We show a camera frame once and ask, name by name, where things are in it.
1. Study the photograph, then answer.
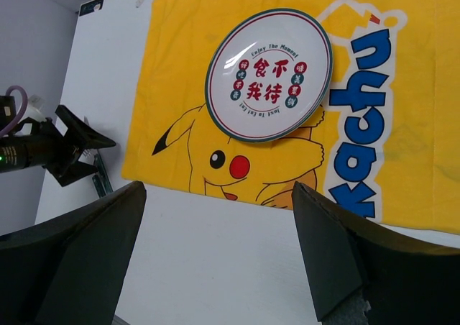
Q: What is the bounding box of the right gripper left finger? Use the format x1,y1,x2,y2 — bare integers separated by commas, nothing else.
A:
1,181,147,324

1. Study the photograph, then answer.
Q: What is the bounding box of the knife with green patterned handle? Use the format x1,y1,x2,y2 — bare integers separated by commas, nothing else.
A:
94,153,114,194

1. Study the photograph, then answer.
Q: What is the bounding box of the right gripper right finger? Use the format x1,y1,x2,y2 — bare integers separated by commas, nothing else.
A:
292,183,459,324

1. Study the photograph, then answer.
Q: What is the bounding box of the yellow printed cloth napkin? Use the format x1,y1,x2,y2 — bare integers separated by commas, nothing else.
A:
121,0,459,233

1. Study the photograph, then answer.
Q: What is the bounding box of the left black corner label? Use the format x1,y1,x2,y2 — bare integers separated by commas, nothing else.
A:
78,0,104,17

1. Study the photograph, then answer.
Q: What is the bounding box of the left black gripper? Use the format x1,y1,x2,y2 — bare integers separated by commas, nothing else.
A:
1,94,116,187

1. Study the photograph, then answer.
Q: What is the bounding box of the fork with green patterned handle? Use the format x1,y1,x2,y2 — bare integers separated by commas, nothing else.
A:
92,174,106,198

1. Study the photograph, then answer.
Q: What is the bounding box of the white plate with red characters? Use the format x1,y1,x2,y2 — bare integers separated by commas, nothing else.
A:
205,8,334,142

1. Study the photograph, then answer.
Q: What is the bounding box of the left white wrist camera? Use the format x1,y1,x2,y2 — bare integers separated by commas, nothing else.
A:
24,94,46,122

